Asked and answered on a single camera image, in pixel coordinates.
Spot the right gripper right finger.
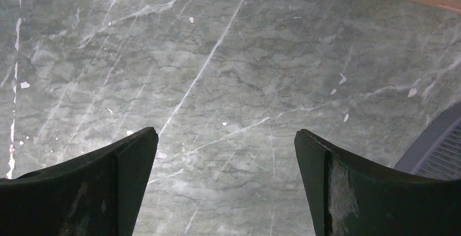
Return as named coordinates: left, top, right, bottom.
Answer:
left=294, top=129, right=460, bottom=235

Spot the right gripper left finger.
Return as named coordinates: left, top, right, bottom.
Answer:
left=1, top=127, right=159, bottom=235

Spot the dark grey mesh bin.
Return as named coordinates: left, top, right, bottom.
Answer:
left=394, top=102, right=460, bottom=181

